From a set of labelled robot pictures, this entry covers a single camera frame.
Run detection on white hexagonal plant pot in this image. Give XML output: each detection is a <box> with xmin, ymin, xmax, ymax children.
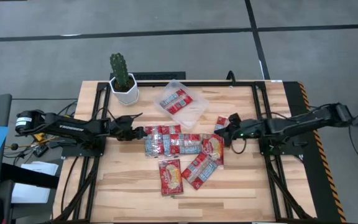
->
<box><xmin>108</xmin><ymin>73</ymin><xmax>140</xmax><ymax>106</ymax></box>

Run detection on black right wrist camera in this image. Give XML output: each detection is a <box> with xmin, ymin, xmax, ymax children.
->
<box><xmin>227</xmin><ymin>113</ymin><xmax>242</xmax><ymax>124</ymax></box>

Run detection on black right gripper cable loop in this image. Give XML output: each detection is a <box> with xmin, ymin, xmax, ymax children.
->
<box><xmin>230</xmin><ymin>136</ymin><xmax>247</xmax><ymax>156</ymax></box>

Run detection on green cactus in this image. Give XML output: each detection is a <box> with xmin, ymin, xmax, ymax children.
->
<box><xmin>109</xmin><ymin>52</ymin><xmax>131</xmax><ymax>90</ymax></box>

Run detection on white paper sheets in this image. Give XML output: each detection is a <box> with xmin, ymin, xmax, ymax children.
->
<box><xmin>11</xmin><ymin>161</ymin><xmax>59</xmax><ymax>204</ymax></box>

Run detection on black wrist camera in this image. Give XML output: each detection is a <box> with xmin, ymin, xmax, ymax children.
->
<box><xmin>121</xmin><ymin>113</ymin><xmax>144</xmax><ymax>124</ymax></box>
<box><xmin>227</xmin><ymin>113</ymin><xmax>242</xmax><ymax>124</ymax></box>

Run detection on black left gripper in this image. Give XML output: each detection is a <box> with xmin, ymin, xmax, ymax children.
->
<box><xmin>109</xmin><ymin>120</ymin><xmax>149</xmax><ymax>142</ymax></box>

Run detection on red microwave popcorn bag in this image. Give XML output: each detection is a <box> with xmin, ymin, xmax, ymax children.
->
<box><xmin>159</xmin><ymin>88</ymin><xmax>195</xmax><ymax>115</ymax></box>
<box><xmin>168</xmin><ymin>133</ymin><xmax>203</xmax><ymax>156</ymax></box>
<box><xmin>161</xmin><ymin>124</ymin><xmax>183</xmax><ymax>156</ymax></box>
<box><xmin>181</xmin><ymin>151</ymin><xmax>219</xmax><ymax>191</ymax></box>
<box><xmin>144</xmin><ymin>125</ymin><xmax>165</xmax><ymax>158</ymax></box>
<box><xmin>158</xmin><ymin>158</ymin><xmax>185</xmax><ymax>197</ymax></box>
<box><xmin>213</xmin><ymin>115</ymin><xmax>230</xmax><ymax>132</ymax></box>
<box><xmin>201</xmin><ymin>133</ymin><xmax>225</xmax><ymax>166</ymax></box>

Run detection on clear plastic basket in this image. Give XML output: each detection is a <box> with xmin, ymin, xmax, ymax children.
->
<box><xmin>153</xmin><ymin>79</ymin><xmax>210</xmax><ymax>130</ymax></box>

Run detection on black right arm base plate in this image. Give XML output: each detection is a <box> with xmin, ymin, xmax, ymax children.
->
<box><xmin>259</xmin><ymin>138</ymin><xmax>304</xmax><ymax>156</ymax></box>

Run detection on black flat bar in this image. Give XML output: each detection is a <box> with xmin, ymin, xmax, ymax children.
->
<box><xmin>0</xmin><ymin>162</ymin><xmax>60</xmax><ymax>189</ymax></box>

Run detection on black curved hook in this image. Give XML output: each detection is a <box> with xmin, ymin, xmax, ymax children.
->
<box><xmin>226</xmin><ymin>70</ymin><xmax>237</xmax><ymax>85</ymax></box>

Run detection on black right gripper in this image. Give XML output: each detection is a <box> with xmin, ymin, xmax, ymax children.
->
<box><xmin>214</xmin><ymin>119</ymin><xmax>262</xmax><ymax>148</ymax></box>

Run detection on black hazard-striped side panel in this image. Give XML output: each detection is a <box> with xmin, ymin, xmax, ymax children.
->
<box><xmin>283</xmin><ymin>81</ymin><xmax>347</xmax><ymax>223</ymax></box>

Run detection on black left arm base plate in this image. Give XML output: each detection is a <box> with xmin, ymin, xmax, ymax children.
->
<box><xmin>61</xmin><ymin>136</ymin><xmax>107</xmax><ymax>158</ymax></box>

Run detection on small black box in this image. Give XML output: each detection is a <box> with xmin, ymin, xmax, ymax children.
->
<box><xmin>32</xmin><ymin>144</ymin><xmax>50</xmax><ymax>158</ymax></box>

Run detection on black ribbed strip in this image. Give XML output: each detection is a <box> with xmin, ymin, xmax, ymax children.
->
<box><xmin>109</xmin><ymin>71</ymin><xmax>186</xmax><ymax>81</ymax></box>

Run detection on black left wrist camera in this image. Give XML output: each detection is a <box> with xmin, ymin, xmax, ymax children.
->
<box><xmin>121</xmin><ymin>113</ymin><xmax>144</xmax><ymax>124</ymax></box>

